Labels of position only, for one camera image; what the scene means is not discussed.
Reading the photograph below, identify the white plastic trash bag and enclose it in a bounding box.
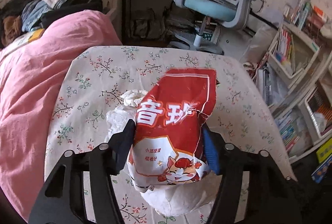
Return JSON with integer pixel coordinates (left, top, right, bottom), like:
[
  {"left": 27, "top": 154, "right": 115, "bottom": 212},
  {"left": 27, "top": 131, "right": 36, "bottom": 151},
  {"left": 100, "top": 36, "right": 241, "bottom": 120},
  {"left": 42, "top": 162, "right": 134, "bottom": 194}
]
[{"left": 105, "top": 90, "right": 222, "bottom": 216}]

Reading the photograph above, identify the red printed snack bag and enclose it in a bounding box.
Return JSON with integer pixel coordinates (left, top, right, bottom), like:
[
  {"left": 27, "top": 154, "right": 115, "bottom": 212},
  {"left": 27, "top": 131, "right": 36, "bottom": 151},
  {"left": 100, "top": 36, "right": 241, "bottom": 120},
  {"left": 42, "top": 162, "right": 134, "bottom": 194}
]
[{"left": 128, "top": 68, "right": 217, "bottom": 192}]

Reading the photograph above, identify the blue box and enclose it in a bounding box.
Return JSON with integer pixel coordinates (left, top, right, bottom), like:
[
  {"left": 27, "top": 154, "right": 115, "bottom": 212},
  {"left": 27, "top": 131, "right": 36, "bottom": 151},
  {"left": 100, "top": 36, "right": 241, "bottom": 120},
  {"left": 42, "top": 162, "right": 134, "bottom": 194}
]
[{"left": 310, "top": 138, "right": 332, "bottom": 184}]

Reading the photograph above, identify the floral bed sheet mattress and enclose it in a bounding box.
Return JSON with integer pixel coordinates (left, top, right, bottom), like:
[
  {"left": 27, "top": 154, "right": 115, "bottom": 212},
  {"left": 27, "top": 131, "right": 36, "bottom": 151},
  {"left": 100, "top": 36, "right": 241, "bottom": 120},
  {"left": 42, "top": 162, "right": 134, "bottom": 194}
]
[{"left": 44, "top": 46, "right": 294, "bottom": 177}]

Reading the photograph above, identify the white bookshelf with books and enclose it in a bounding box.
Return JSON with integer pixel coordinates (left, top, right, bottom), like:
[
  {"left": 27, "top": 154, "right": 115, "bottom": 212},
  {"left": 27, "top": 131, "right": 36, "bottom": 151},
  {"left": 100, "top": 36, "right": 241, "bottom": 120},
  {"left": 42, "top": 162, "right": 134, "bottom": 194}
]
[{"left": 242, "top": 0, "right": 331, "bottom": 158}]

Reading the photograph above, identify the pink duvet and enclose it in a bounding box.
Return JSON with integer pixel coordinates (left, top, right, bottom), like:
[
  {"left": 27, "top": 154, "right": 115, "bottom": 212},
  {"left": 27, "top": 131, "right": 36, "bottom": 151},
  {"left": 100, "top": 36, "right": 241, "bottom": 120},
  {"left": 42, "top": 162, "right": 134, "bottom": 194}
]
[{"left": 1, "top": 10, "right": 120, "bottom": 220}]

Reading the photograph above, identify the pile of clothes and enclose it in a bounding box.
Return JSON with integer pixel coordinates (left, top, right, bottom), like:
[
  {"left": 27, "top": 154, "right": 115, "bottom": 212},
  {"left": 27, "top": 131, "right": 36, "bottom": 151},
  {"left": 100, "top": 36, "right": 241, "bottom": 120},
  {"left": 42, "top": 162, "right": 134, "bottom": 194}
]
[{"left": 1, "top": 0, "right": 108, "bottom": 48}]

